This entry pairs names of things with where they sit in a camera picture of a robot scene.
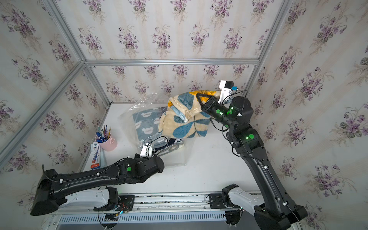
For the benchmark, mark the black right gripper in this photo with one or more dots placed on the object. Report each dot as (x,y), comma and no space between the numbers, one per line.
(211,107)

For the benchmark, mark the beige floral fleece blanket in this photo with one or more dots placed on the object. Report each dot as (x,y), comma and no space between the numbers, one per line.
(184,117)

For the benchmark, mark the clear plastic vacuum bag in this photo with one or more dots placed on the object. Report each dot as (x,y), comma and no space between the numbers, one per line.
(172,151)

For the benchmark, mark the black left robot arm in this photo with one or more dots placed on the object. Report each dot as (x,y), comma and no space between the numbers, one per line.
(53,187)

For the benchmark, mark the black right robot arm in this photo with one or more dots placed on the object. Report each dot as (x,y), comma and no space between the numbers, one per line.
(275,210)

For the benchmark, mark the blue bear pattern blanket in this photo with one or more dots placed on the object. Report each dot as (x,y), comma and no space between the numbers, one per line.
(147,123)

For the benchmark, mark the pink pen cup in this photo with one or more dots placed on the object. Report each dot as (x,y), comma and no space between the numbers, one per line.
(107,145)

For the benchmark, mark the white toothpaste box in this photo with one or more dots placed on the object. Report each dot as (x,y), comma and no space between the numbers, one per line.
(96,152)

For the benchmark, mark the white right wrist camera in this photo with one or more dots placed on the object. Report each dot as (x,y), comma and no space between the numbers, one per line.
(227,88)

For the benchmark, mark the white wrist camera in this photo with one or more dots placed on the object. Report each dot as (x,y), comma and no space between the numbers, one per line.
(146,151)
(227,88)

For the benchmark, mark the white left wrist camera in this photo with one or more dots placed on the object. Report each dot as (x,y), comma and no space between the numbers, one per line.
(146,151)

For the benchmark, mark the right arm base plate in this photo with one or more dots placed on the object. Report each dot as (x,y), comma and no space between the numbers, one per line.
(218,201)

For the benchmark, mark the aluminium mounting rail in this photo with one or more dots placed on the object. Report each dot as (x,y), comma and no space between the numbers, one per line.
(85,201)

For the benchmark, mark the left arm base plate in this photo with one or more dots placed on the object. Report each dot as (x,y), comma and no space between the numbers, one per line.
(123,203)

